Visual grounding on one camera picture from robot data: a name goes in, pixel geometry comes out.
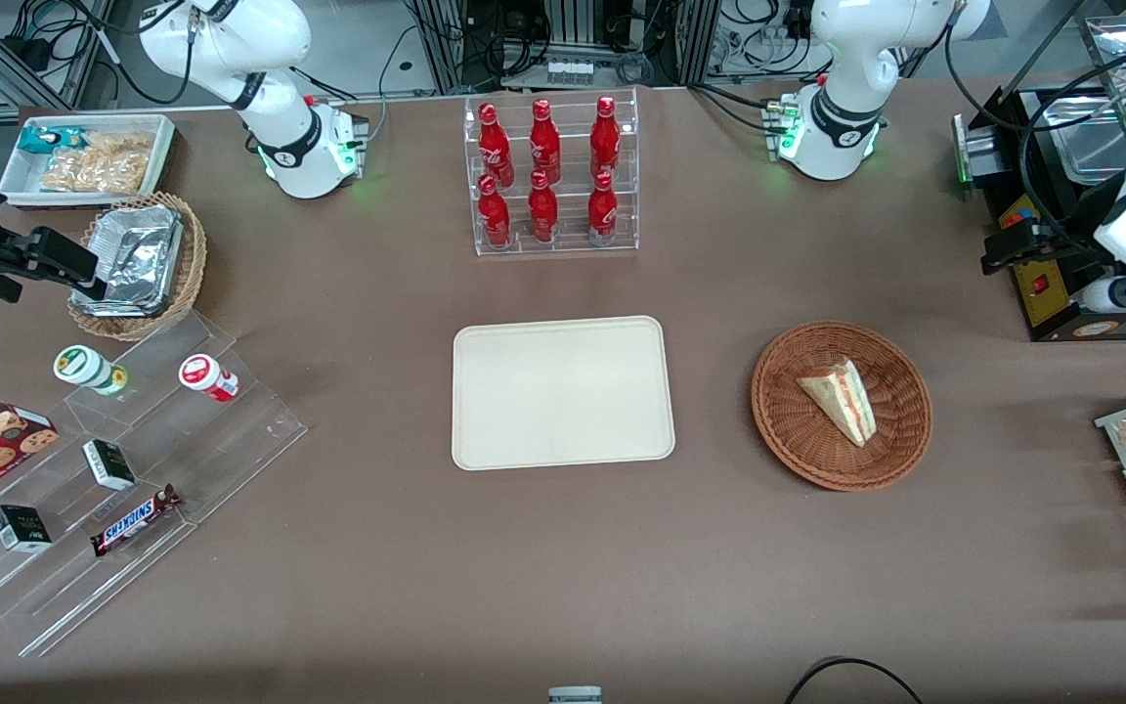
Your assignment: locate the white rectangular snack bin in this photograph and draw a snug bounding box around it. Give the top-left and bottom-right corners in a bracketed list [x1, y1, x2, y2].
[0, 113, 177, 209]

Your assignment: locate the red cola bottle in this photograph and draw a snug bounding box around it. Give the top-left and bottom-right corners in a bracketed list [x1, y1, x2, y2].
[586, 171, 620, 247]
[529, 99, 563, 186]
[477, 175, 512, 249]
[478, 103, 516, 188]
[527, 170, 560, 244]
[589, 95, 622, 180]

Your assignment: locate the triangular sandwich wedge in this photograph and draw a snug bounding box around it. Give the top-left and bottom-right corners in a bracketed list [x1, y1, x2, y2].
[797, 359, 878, 448]

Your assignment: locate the aluminium foil tray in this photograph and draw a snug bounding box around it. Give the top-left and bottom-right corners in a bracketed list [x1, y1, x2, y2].
[72, 202, 185, 318]

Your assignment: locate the teal snack packet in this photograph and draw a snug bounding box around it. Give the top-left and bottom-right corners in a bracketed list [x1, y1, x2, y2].
[17, 124, 87, 156]

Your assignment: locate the black cable loop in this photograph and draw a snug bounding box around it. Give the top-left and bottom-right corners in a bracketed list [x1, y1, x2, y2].
[782, 656, 927, 704]

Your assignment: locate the red capped small bottle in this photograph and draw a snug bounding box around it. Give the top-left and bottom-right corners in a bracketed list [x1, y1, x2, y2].
[178, 353, 240, 404]

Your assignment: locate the clear bag of crackers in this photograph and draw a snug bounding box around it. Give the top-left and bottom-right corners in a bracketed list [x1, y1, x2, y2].
[39, 131, 155, 196]

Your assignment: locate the round brown wicker basket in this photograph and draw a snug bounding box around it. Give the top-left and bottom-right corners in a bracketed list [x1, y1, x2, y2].
[751, 321, 934, 492]

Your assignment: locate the clear acrylic bottle rack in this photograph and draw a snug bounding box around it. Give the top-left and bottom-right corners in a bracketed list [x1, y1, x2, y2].
[463, 87, 641, 258]

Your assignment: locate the small black box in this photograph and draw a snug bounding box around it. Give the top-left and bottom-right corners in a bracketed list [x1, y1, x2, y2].
[0, 504, 54, 555]
[81, 438, 138, 492]

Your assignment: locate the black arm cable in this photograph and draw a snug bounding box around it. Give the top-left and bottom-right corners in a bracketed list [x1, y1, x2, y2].
[942, 0, 1126, 257]

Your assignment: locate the light wicker basket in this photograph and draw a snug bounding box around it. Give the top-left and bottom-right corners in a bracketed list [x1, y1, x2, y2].
[66, 191, 208, 342]

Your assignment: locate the black hot food machine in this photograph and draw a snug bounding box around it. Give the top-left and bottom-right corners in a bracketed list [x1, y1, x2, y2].
[952, 83, 1126, 343]

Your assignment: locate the green capped small bottle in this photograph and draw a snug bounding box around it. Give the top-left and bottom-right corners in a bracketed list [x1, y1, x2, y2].
[53, 344, 130, 397]

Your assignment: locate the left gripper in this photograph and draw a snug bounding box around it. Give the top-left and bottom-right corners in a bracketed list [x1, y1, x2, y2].
[980, 217, 1126, 280]

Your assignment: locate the steel food pan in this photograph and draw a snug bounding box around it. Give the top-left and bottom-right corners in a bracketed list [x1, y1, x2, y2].
[1050, 106, 1126, 185]

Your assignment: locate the beige plastic serving tray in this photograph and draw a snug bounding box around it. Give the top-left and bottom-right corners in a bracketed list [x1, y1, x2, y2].
[452, 315, 676, 472]

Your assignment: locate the clear acrylic stepped shelf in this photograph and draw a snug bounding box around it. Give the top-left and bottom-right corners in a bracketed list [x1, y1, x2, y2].
[0, 310, 309, 659]

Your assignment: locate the Snickers chocolate bar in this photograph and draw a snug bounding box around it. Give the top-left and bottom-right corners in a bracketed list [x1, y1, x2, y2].
[90, 483, 182, 558]

